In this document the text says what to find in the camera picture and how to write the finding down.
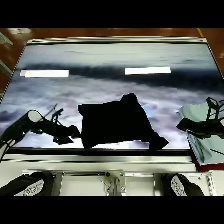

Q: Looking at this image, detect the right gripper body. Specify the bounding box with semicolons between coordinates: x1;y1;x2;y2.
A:
176;117;203;134

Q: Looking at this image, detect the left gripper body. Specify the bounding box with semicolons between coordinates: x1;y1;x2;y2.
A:
49;123;82;145

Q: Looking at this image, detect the pale green garment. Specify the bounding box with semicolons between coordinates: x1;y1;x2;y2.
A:
177;101;224;165

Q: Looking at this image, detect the black garment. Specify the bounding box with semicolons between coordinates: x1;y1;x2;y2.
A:
77;92;170;151

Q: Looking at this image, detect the silver frame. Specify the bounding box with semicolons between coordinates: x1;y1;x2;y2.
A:
0;150;224;197

